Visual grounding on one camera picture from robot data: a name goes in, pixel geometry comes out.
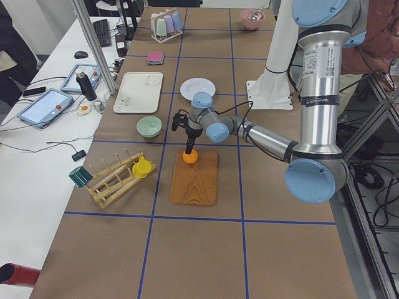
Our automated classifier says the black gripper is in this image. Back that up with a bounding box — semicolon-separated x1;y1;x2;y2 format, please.
186;129;200;154

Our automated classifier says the orange fruit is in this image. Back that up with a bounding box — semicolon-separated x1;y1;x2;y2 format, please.
182;149;199;164

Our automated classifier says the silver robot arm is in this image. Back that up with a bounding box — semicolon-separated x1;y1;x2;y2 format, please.
172;1;368;204

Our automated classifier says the cream bear serving tray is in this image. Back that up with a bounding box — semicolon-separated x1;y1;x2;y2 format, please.
113;72;163;114

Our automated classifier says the wooden cutting board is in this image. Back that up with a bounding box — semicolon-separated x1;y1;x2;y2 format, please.
169;149;219;207

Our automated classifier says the green ceramic bowl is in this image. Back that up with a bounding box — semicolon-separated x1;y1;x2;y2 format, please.
136;116;162;138

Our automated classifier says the yellow mug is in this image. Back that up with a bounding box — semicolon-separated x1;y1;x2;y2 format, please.
132;156;152;179

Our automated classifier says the white ceramic plate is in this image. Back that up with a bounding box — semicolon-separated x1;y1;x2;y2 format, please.
180;77;216;101

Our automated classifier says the wooden mug drying rack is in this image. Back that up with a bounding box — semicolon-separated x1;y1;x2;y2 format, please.
84;148;156;209

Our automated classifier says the grey folded cloth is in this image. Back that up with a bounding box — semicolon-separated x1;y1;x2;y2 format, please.
146;52;165;67

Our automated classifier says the small metal tin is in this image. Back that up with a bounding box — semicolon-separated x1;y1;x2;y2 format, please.
93;100;105;114

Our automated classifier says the small black device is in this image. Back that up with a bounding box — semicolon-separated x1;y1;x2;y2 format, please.
71;150;87;162

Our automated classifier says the dark green mug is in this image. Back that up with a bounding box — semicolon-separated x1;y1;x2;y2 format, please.
69;166;93;188

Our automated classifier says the green tumbler cup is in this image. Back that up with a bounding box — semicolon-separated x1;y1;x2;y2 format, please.
156;18;167;38

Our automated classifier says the black thermos bottle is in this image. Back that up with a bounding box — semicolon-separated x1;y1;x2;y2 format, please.
75;68;97;101

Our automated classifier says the far teach pendant tablet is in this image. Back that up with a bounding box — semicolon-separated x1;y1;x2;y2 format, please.
60;64;102;94

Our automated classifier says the teach pendant tablet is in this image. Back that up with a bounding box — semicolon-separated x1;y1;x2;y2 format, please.
60;64;102;94
17;88;74;128

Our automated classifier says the blue tumbler cup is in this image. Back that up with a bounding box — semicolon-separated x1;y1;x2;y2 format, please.
171;11;183;31

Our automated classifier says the purple tumbler cup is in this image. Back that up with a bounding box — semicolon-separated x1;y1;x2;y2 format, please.
164;15;175;34

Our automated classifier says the pink bowl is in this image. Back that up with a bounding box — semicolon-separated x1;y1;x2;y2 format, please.
240;9;265;30

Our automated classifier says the black computer mouse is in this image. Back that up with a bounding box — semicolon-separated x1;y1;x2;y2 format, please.
74;50;89;59

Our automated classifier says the metal scoop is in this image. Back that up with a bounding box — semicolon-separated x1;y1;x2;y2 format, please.
248;5;265;22

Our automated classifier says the black keyboard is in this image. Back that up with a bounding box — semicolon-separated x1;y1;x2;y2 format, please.
92;19;112;47

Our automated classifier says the near teach pendant tablet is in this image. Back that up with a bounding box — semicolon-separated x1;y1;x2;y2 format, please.
17;88;74;128

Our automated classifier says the black smartphone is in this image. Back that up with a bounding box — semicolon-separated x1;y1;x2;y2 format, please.
22;87;47;97

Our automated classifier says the red cylinder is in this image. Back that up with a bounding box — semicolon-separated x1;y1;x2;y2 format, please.
1;263;41;288

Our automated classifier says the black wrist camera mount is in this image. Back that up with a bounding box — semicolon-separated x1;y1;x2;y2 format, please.
171;109;189;131

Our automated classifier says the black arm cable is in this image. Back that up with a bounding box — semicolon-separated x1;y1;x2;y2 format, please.
214;100;254;125

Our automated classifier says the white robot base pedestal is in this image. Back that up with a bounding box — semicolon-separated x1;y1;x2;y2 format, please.
247;0;299;110

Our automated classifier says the white wire cup rack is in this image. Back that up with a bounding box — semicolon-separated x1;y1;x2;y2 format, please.
150;7;183;43

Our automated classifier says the aluminium frame post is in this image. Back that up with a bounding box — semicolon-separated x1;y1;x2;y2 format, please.
71;0;117;95

